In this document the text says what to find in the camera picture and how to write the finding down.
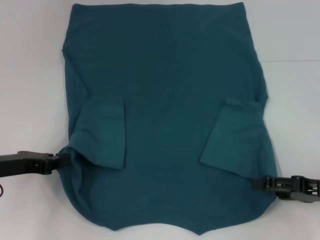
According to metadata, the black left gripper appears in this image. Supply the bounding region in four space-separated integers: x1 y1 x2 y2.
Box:
0 150 72 179

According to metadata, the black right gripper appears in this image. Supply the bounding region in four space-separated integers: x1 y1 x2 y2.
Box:
252 175 320 204

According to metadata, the teal blue t-shirt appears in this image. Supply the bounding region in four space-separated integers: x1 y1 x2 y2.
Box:
56 1 280 223

